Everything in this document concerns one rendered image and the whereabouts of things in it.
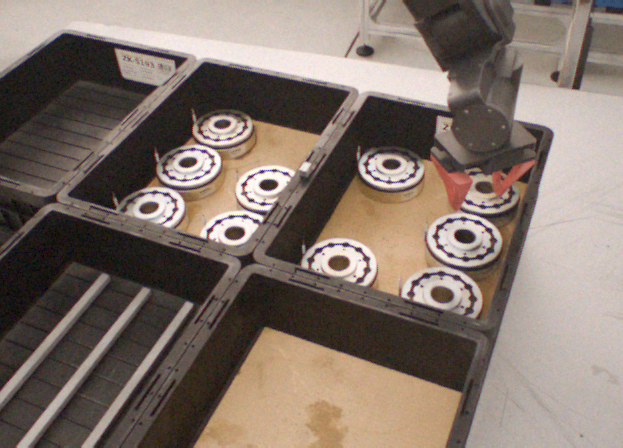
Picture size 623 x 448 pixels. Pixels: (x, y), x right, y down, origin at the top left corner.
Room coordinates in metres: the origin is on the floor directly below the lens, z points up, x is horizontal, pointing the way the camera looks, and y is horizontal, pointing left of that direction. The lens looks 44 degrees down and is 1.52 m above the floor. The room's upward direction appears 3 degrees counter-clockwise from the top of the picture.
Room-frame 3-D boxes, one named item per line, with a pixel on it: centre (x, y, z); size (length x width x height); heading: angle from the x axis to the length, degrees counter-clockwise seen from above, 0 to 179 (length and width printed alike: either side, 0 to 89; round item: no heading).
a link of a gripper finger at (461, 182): (0.62, -0.19, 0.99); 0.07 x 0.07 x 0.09; 20
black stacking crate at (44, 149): (0.93, 0.40, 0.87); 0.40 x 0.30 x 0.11; 154
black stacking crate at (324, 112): (0.80, 0.13, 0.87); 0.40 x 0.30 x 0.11; 154
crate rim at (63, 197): (0.80, 0.13, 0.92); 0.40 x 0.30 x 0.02; 154
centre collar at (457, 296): (0.54, -0.16, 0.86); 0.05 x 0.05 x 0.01
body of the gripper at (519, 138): (0.63, -0.21, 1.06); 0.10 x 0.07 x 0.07; 110
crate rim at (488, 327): (0.67, -0.14, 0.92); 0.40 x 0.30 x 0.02; 154
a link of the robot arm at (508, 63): (0.62, -0.20, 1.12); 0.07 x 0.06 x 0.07; 159
